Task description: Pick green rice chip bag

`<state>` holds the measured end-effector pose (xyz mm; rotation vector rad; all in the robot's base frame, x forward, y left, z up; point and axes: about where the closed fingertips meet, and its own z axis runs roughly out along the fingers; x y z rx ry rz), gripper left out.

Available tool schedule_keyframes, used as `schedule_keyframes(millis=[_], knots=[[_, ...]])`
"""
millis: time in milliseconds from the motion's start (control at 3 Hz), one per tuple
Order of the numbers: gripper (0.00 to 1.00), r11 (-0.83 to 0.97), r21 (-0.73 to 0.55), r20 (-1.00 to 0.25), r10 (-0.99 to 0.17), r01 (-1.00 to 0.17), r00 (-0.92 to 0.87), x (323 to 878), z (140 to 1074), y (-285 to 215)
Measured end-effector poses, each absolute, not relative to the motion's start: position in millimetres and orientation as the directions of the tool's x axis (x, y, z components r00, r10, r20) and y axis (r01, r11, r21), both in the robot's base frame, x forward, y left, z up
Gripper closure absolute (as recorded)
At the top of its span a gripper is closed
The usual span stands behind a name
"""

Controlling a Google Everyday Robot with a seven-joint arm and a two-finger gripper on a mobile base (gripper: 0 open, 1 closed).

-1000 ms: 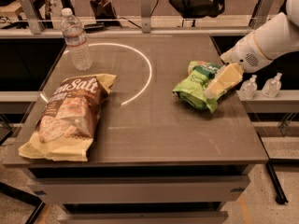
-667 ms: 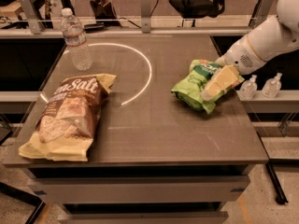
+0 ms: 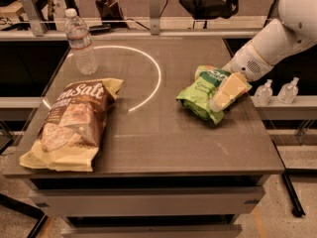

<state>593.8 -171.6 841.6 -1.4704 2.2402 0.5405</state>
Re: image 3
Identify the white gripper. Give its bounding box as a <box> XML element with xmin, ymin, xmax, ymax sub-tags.
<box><xmin>209</xmin><ymin>42</ymin><xmax>272</xmax><ymax>112</ymax></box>

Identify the green rice chip bag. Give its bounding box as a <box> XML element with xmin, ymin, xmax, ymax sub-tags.
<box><xmin>175</xmin><ymin>64</ymin><xmax>254</xmax><ymax>125</ymax></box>

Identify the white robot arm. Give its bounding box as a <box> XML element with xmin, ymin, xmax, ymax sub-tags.
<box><xmin>209</xmin><ymin>0</ymin><xmax>317</xmax><ymax>112</ymax></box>

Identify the brown sea salt chip bag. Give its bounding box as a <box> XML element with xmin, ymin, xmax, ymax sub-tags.
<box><xmin>20</xmin><ymin>78</ymin><xmax>123</xmax><ymax>172</ymax></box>

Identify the small sanitizer bottle left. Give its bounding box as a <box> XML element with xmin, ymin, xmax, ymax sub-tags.
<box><xmin>254</xmin><ymin>79</ymin><xmax>272</xmax><ymax>106</ymax></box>

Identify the small sanitizer bottle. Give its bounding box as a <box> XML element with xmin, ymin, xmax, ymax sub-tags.
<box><xmin>254</xmin><ymin>79</ymin><xmax>272</xmax><ymax>106</ymax></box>
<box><xmin>277</xmin><ymin>77</ymin><xmax>299</xmax><ymax>104</ymax></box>

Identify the small sanitizer bottle right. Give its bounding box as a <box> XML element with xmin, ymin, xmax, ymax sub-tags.
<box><xmin>277</xmin><ymin>77</ymin><xmax>299</xmax><ymax>104</ymax></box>

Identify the grey table drawer upper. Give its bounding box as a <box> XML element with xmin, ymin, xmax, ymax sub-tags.
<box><xmin>30</xmin><ymin>186</ymin><xmax>264</xmax><ymax>216</ymax></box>

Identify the grey table drawer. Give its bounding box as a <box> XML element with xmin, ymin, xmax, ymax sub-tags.
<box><xmin>30</xmin><ymin>186</ymin><xmax>264</xmax><ymax>216</ymax></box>
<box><xmin>60</xmin><ymin>225</ymin><xmax>242</xmax><ymax>238</ymax></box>

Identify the grey table drawer lower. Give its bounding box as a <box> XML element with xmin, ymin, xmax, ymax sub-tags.
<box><xmin>60</xmin><ymin>225</ymin><xmax>242</xmax><ymax>238</ymax></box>

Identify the clear plastic water bottle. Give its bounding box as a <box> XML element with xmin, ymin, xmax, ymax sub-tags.
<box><xmin>64</xmin><ymin>8</ymin><xmax>98</xmax><ymax>75</ymax></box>

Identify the metal rail bracket middle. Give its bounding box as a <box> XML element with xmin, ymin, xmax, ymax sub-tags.
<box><xmin>150</xmin><ymin>0</ymin><xmax>160</xmax><ymax>35</ymax></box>

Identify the metal rail bracket left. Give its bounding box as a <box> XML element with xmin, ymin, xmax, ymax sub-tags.
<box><xmin>19</xmin><ymin>0</ymin><xmax>47</xmax><ymax>37</ymax></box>

